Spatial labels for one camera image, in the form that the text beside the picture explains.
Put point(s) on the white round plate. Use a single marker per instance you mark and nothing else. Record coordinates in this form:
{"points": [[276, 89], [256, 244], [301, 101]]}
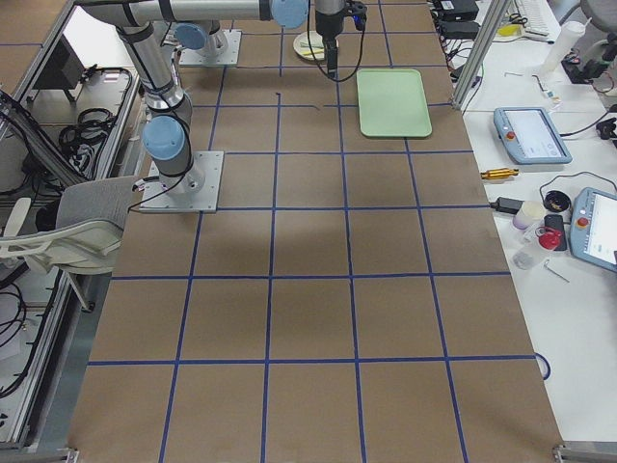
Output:
{"points": [[310, 54]]}

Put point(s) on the black power adapter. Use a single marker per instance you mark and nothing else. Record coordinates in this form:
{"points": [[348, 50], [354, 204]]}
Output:
{"points": [[506, 205]]}

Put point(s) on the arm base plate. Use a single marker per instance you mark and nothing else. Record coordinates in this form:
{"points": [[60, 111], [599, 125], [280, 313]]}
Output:
{"points": [[198, 191], [227, 59]]}

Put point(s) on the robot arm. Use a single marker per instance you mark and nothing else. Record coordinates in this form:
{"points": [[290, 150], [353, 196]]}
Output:
{"points": [[166, 137], [201, 40]]}

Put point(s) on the aluminium frame post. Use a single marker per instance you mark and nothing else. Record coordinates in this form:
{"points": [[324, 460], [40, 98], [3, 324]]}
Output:
{"points": [[487, 32]]}

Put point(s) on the far teach pendant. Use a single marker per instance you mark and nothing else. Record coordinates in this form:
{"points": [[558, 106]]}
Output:
{"points": [[529, 136]]}

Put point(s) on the grey white office chair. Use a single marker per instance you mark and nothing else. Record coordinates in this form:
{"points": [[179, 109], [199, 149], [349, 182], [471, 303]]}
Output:
{"points": [[87, 234]]}

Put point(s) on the red round object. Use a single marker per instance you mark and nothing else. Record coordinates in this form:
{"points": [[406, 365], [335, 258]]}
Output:
{"points": [[549, 238]]}

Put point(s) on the teach pendant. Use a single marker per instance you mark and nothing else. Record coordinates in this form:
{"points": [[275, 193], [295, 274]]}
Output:
{"points": [[529, 136], [593, 228]]}

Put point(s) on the white cup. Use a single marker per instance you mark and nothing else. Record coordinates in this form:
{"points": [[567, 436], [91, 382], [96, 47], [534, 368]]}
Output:
{"points": [[528, 214]]}

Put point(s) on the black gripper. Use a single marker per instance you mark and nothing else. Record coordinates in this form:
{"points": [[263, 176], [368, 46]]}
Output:
{"points": [[328, 27]]}

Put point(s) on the near teach pendant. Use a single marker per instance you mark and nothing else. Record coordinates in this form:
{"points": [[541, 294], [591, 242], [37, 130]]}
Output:
{"points": [[593, 228]]}

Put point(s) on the light green tray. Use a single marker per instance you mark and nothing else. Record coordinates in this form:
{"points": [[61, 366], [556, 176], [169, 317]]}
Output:
{"points": [[392, 103]]}

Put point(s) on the gold metal cylinder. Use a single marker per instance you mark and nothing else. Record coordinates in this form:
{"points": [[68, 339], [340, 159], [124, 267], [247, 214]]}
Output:
{"points": [[499, 174]]}

